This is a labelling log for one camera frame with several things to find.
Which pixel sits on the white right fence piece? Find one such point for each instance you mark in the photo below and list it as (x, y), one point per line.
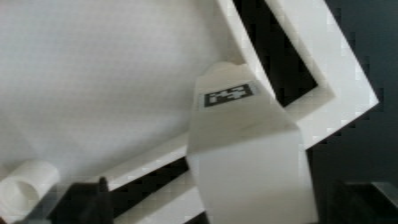
(340, 100)

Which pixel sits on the white desk top tray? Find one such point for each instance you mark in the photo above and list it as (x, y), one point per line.
(102, 58)

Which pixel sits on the white front fence bar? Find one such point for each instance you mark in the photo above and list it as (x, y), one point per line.
(171, 207)

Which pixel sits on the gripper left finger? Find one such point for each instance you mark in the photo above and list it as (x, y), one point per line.
(80, 208)

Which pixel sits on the white desk leg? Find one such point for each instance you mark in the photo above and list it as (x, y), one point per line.
(244, 155)

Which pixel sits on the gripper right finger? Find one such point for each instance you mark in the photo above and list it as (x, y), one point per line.
(364, 203)

